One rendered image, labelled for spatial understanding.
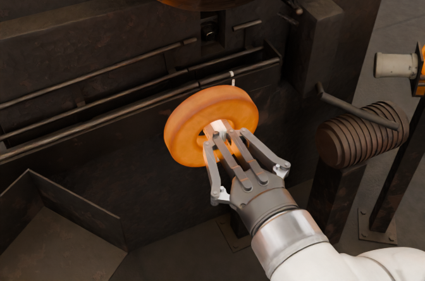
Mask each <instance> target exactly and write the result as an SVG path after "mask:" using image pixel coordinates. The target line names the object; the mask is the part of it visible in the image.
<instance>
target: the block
mask: <svg viewBox="0 0 425 281"><path fill-rule="evenodd" d="M297 1H298V2H299V5H300V7H301V8H302V9H303V13H302V14H301V15H297V14H296V13H295V12H294V10H293V11H292V18H293V19H294V20H296V21H298V22H299V25H298V27H295V26H294V25H292V24H291V25H290V34H289V39H288V48H287V53H286V61H285V71H284V76H285V79H286V80H287V81H288V82H289V84H290V85H291V86H292V87H293V88H294V89H295V90H296V91H297V93H298V94H299V95H300V96H301V97H303V98H307V97H309V96H313V95H315V94H316V90H315V84H316V83H317V82H321V83H322V85H323V89H324V91H325V90H327V88H328V85H329V82H330V77H331V72H332V68H333V63H334V60H335V55H336V50H337V47H338V41H339V38H340V33H341V30H342V25H343V20H344V16H345V13H344V10H343V9H341V7H339V5H337V4H336V3H335V2H334V1H332V0H297Z"/></svg>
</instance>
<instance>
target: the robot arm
mask: <svg viewBox="0 0 425 281"><path fill-rule="evenodd" d="M203 132H204V133H205V135H206V137H207V138H208V141H205V142H204V143H203V156H204V161H205V164H206V168H207V173H208V176H209V181H210V184H211V204H212V205H213V206H217V205H218V204H219V203H224V204H229V205H230V207H231V208H232V209H234V210H235V211H236V212H237V213H238V214H239V215H240V217H241V219H242V221H243V223H244V225H245V226H246V228H247V230H248V231H249V234H250V235H251V237H252V238H253V239H252V242H251V246H252V249H253V251H254V252H255V254H256V256H257V258H258V260H259V262H260V263H261V265H262V267H263V268H264V271H265V272H266V275H267V277H268V279H270V281H425V252H424V251H421V250H418V249H414V248H410V247H390V248H384V249H377V250H373V251H369V252H366V253H362V254H360V255H358V256H356V257H355V256H350V255H347V254H345V253H340V254H339V253H338V252H337V251H336V250H335V249H334V248H333V246H332V245H331V244H330V243H329V240H328V238H327V237H326V236H325V235H324V234H323V233H322V231H321V229H320V228H319V227H318V225H317V223H316V222H315V221H314V219H313V218H312V216H311V215H310V213H309V212H308V211H306V210H304V209H300V208H299V207H298V205H297V203H296V202H295V201H294V199H293V197H292V196H291V195H290V193H289V192H288V191H287V190H286V189H285V182H284V178H286V177H287V176H288V174H289V171H290V166H291V164H290V163H289V162H287V161H285V160H283V159H281V158H279V157H277V155H275V154H274V153H273V152H272V151H271V150H270V149H269V148H267V147H266V146H265V145H264V144H263V143H262V142H261V141H260V140H259V139H258V138H257V137H256V136H254V135H253V134H252V133H251V132H250V131H249V130H247V129H246V128H241V129H240V130H234V129H233V128H232V127H231V126H230V124H229V123H228V121H227V120H225V119H224V120H217V121H215V122H212V123H210V124H209V125H207V126H206V127H204V128H203ZM226 139H227V145H229V146H230V147H231V150H232V151H233V152H234V154H235V156H236V157H237V159H238V160H239V162H240V164H241V165H242V167H243V169H244V170H245V172H244V171H243V170H242V168H241V167H240V166H238V165H237V162H236V161H235V160H234V158H233V156H232V155H231V153H230V152H229V150H228V148H227V147H226V145H225V143H224V142H226ZM248 150H249V151H250V152H251V153H252V154H253V155H254V156H255V157H256V158H257V159H258V160H259V161H260V162H261V163H262V164H263V165H264V166H266V167H267V168H268V169H269V170H270V171H272V173H271V172H269V171H267V170H264V169H262V168H261V167H260V166H259V164H258V162H257V161H256V160H255V159H253V157H252V156H251V154H250V153H249V151H248ZM213 151H214V152H215V153H216V156H217V157H218V159H219V160H220V162H221V164H222V165H223V167H224V169H225V170H226V172H227V174H228V175H229V177H230V180H231V182H232V185H231V191H230V194H227V193H226V189H225V188H224V187H223V186H221V179H220V176H219V172H218V167H217V164H216V160H215V157H214V153H213Z"/></svg>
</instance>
